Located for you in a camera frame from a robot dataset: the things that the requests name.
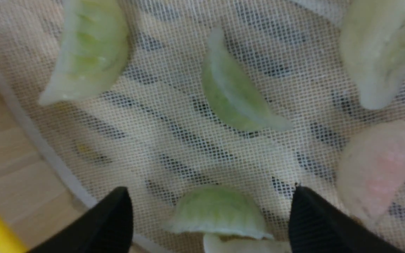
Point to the bamboo steamer with yellow rims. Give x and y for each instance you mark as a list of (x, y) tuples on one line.
[(47, 172)]

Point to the small green dumpling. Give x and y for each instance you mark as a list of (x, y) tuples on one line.
[(220, 210)]

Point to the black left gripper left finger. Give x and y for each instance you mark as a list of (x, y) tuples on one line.
[(106, 228)]

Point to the pink dumpling at right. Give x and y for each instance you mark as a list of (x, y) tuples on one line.
[(372, 169)]

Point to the white dumpling at bottom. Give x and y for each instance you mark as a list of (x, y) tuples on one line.
[(213, 244)]

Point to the white dumpling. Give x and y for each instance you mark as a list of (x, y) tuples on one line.
[(213, 244), (372, 48)]

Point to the white dumpling at back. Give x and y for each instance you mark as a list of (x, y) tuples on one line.
[(372, 48)]

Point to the green dumpling centre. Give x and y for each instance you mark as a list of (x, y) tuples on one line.
[(230, 92)]

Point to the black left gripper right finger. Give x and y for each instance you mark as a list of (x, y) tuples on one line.
[(316, 226)]

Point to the green dumpling far left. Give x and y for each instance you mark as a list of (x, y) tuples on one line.
[(93, 52)]

